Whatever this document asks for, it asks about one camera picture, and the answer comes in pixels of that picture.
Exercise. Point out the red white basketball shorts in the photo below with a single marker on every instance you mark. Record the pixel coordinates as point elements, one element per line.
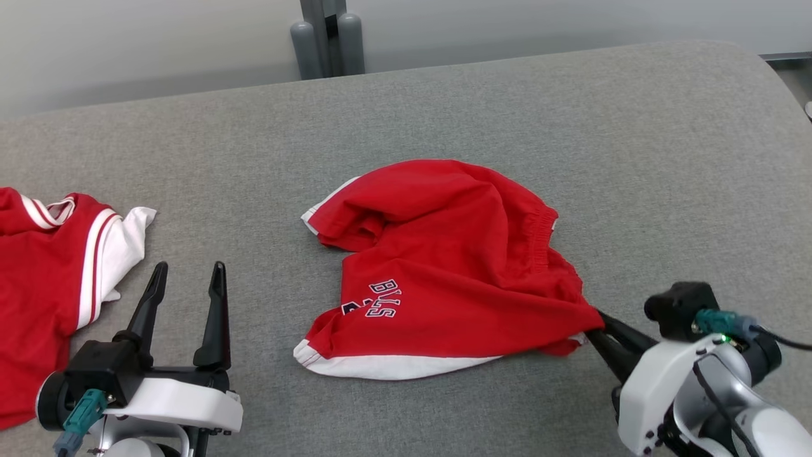
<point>457,266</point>

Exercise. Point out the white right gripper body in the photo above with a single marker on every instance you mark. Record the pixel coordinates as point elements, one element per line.
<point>647,393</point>

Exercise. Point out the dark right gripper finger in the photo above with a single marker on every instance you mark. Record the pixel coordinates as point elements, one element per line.
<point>628,333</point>
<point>612,352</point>

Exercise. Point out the red white basketball jersey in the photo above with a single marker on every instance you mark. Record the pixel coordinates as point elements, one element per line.
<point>38,285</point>

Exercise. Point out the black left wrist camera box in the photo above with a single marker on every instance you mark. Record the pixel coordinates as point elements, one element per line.
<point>104,368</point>

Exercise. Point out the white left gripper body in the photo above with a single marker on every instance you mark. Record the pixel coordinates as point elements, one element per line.
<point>184,403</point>

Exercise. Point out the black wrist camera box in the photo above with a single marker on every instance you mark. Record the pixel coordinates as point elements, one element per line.
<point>679,308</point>
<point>104,368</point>

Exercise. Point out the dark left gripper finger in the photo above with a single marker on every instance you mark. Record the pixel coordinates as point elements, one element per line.
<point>217,317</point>
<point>149,311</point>

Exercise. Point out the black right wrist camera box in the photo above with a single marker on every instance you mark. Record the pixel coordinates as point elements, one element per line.
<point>679,308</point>

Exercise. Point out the grey cylindrical post foot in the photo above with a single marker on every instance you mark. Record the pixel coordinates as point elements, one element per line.
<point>304,54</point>
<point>352,47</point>

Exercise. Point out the grey metal partition post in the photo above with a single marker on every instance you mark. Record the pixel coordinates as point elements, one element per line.
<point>317,32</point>

